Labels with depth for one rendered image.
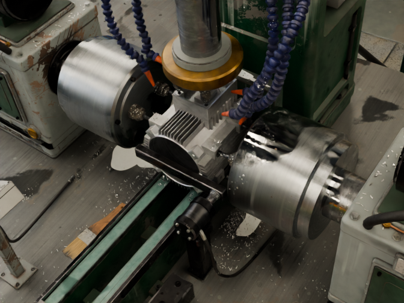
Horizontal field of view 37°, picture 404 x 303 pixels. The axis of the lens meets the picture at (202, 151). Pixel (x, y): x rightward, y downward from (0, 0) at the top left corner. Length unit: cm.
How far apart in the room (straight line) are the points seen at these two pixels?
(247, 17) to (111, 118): 40
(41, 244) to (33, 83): 41
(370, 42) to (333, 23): 122
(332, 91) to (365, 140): 18
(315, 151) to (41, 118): 79
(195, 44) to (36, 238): 69
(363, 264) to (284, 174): 23
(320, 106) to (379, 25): 192
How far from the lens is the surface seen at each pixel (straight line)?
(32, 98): 164
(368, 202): 116
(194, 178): 136
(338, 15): 151
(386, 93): 191
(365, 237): 114
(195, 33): 124
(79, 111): 152
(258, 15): 144
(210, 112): 135
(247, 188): 126
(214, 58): 128
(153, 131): 139
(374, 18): 357
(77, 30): 166
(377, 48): 268
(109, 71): 146
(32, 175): 177
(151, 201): 147
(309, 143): 124
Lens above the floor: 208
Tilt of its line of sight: 48 degrees down
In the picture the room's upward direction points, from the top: 6 degrees counter-clockwise
